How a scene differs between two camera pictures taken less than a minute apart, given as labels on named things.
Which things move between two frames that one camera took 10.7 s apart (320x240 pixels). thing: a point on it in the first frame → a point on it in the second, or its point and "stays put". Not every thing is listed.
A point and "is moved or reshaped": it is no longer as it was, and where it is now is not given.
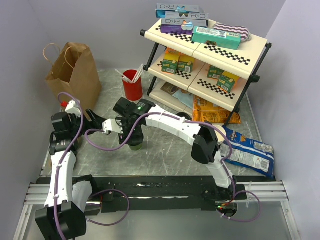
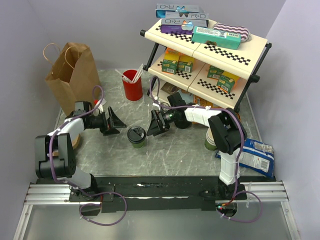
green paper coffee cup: [135, 148] is moved or reshaped
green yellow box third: [214, 72] stays put
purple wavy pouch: [245, 34] stays put
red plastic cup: [133, 91] stays put
